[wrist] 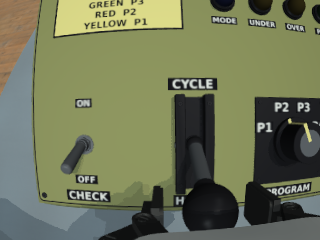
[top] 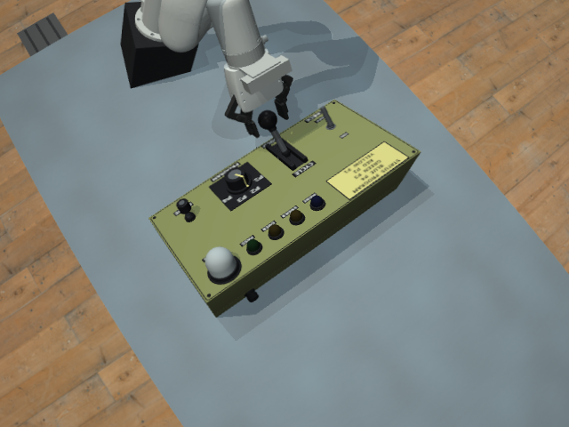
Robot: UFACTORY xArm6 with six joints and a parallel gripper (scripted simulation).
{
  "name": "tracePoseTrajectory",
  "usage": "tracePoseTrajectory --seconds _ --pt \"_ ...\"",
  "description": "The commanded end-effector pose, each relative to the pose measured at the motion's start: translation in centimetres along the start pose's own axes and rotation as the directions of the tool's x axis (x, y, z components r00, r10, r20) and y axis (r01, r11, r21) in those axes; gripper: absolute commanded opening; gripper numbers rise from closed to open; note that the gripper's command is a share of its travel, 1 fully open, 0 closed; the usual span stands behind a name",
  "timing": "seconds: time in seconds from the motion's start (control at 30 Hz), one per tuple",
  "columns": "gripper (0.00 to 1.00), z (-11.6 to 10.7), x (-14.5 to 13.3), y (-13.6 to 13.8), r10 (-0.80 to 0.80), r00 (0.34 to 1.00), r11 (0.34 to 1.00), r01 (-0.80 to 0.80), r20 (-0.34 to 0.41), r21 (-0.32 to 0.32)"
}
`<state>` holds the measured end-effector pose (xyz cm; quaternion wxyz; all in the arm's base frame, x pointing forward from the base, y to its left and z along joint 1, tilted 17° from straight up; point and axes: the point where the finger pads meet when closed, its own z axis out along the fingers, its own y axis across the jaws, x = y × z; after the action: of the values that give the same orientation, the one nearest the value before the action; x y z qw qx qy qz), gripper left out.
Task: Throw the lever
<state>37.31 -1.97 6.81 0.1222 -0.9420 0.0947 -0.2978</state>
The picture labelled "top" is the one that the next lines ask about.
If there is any olive green control console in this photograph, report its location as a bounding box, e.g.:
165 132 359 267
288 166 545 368
149 100 421 318

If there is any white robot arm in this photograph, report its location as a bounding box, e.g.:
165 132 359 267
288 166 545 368
135 0 293 95

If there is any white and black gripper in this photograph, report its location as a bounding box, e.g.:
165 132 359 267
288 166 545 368
224 63 293 138

